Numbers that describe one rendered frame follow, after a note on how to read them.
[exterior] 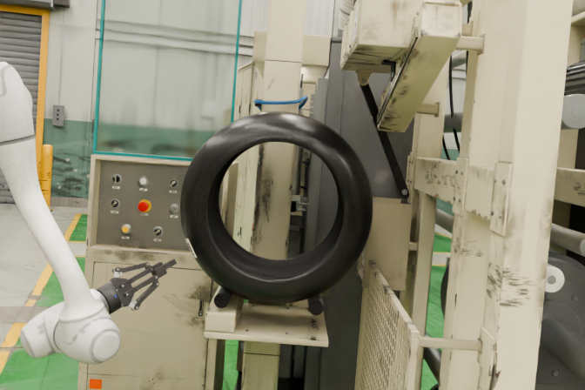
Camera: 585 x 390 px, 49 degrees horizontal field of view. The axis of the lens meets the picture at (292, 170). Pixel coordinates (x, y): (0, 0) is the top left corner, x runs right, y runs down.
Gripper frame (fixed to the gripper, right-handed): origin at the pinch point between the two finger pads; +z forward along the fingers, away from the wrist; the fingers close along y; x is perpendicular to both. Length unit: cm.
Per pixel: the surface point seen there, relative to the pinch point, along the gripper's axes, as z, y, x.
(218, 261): 14.0, 6.0, 4.8
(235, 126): 31.5, -27.3, 17.1
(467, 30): 70, -23, 75
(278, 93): 67, -33, 1
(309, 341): 25.0, 39.1, 12.5
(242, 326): 17.8, 28.4, -5.7
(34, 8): 386, -376, -764
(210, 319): 7.6, 20.6, -3.4
